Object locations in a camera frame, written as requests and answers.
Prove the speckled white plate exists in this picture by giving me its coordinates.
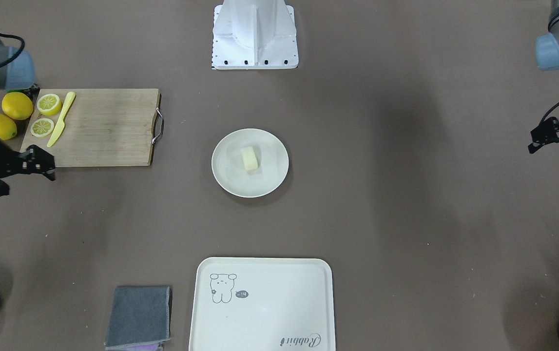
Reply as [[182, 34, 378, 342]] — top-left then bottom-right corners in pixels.
[[211, 128, 289, 198]]

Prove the white steamed bun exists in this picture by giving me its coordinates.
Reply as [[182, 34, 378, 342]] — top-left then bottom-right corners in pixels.
[[240, 146, 259, 172]]

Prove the cream rabbit tray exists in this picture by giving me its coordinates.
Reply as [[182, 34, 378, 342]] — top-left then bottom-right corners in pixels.
[[188, 257, 336, 351]]

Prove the lemon half slice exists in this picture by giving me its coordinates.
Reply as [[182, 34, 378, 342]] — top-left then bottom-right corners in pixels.
[[28, 117, 55, 137], [36, 93, 62, 116]]

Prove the yellow plastic knife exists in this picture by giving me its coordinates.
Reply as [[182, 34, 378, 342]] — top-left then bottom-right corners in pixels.
[[47, 91, 77, 147]]

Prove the bamboo cutting board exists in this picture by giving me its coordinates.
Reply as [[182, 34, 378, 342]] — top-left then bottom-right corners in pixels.
[[16, 88, 164, 168]]

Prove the grey folded cloth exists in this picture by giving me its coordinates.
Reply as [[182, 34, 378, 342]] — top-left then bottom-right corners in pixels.
[[105, 285, 172, 351]]

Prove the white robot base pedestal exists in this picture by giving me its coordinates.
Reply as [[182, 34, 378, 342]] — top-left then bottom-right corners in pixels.
[[211, 0, 299, 70]]

